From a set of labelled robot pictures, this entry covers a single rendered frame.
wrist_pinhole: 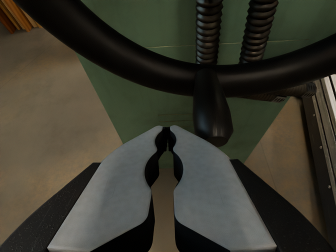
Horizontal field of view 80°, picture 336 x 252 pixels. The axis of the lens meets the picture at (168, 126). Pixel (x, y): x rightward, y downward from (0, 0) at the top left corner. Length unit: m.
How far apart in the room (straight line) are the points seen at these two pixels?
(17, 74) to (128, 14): 1.24
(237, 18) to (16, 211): 0.98
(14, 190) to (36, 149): 0.19
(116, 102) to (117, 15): 0.21
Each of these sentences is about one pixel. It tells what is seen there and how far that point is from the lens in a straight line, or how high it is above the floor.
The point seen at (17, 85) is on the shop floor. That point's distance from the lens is 1.46.
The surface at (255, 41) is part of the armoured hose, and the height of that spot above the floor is 0.68.
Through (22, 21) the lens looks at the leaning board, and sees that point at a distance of 1.85.
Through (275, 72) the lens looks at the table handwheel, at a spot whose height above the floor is 0.69.
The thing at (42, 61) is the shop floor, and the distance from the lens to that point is 1.53.
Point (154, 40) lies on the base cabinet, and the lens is 0.37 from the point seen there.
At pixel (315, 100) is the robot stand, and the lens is 1.00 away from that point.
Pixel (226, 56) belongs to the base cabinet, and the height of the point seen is 0.56.
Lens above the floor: 0.81
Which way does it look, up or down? 58 degrees down
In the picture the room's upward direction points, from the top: 6 degrees counter-clockwise
